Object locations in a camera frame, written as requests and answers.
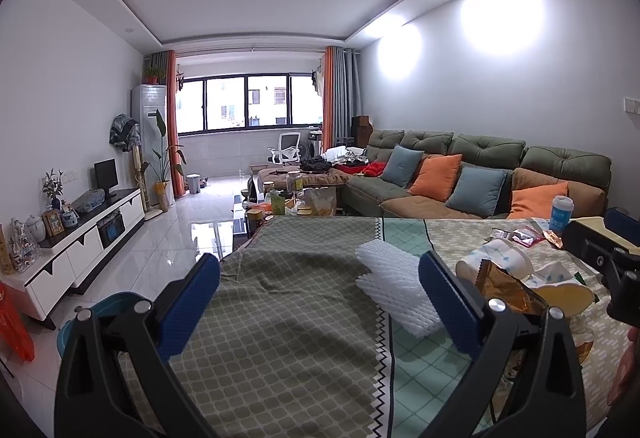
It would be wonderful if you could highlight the gold foil snack bag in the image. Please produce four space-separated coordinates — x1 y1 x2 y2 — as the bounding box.
475 259 549 315

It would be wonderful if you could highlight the teal plastic trash bin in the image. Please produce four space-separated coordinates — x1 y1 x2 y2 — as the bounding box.
56 291 144 358

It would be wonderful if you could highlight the right hand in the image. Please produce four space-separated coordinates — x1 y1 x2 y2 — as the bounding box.
608 327 639 406

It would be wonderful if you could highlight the blue white coffee cup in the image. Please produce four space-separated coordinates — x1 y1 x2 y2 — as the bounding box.
549 195 574 234

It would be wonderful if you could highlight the red snack packet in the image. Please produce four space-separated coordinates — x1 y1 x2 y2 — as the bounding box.
509 227 544 248

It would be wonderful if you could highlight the orange cushion near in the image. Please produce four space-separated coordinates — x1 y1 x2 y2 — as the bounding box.
508 182 568 219

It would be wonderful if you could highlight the orange cushion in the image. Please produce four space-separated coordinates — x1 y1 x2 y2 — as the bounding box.
508 182 568 219
409 154 462 203

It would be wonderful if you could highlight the orange curtain left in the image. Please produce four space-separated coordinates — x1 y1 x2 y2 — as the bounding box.
166 50 184 199

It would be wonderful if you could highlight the orange curtain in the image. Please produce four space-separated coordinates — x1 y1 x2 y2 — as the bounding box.
322 46 337 151
166 50 184 199

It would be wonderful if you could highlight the cluttered coffee table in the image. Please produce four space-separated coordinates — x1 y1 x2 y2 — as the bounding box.
232 167 349 243

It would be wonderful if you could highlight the patterned tablecloth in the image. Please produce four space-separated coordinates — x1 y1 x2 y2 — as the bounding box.
117 215 637 438

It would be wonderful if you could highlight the white black tv cabinet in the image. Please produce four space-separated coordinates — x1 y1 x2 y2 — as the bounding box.
1 189 144 327

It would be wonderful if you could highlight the tall green potted plant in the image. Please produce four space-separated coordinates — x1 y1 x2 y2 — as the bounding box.
143 109 186 213

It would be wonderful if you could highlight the orange cushion middle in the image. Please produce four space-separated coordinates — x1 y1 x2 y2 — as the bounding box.
409 154 462 203

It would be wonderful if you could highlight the green brown sectional sofa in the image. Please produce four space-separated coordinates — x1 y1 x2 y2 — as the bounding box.
342 130 612 219

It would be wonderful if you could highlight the small black monitor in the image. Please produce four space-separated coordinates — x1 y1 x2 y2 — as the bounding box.
94 158 118 198

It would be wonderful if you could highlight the blue cushion near window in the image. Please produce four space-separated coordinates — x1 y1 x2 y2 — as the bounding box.
381 145 424 187

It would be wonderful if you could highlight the orange plastic bag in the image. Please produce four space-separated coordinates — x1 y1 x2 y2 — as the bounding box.
0 284 36 362

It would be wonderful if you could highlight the white office chair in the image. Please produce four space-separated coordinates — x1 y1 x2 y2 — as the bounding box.
268 132 300 165

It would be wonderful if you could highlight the large window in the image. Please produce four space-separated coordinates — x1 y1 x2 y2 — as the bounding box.
176 74 323 135

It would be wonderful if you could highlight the white standing air conditioner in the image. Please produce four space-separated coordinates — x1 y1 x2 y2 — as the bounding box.
130 84 174 211

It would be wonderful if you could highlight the orange curtain right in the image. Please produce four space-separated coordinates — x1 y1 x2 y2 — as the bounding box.
322 46 337 151

